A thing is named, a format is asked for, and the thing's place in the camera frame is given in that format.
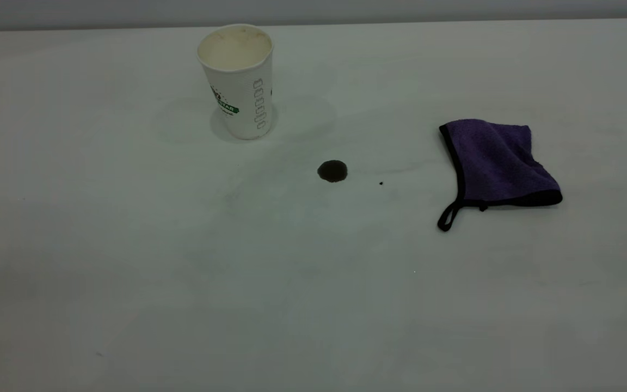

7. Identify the purple cloth with black trim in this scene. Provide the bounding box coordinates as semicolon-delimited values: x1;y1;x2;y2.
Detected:
437;119;563;232

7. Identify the white paper coffee cup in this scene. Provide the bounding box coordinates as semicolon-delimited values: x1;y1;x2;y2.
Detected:
196;23;274;140

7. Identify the dark coffee spill spot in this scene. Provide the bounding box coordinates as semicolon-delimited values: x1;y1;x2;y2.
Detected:
317;160;348;183

